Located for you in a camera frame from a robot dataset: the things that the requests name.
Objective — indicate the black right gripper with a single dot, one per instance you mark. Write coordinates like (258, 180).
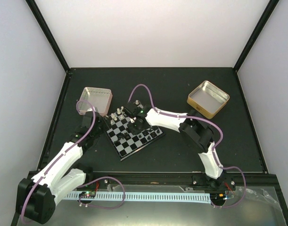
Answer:
(135, 131)

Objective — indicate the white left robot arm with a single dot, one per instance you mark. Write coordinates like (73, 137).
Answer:
(38, 196)

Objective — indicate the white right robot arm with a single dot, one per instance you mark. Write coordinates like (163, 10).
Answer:
(195, 131)

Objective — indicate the black and white chessboard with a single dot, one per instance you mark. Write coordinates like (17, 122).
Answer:
(124, 142)

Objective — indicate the pink metal tin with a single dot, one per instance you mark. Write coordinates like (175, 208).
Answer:
(99, 98)

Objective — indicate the gold metal tin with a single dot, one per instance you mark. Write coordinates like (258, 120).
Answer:
(207, 99)

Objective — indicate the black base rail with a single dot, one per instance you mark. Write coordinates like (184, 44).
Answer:
(198, 181)

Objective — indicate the white slotted cable duct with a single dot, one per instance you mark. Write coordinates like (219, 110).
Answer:
(139, 197)

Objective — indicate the black frame post left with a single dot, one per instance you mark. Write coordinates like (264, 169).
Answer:
(47, 32)

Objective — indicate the black frame post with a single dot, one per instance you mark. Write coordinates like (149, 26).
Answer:
(270, 7)
(47, 32)

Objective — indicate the black frame post right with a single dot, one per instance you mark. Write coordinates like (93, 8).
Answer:
(270, 7)

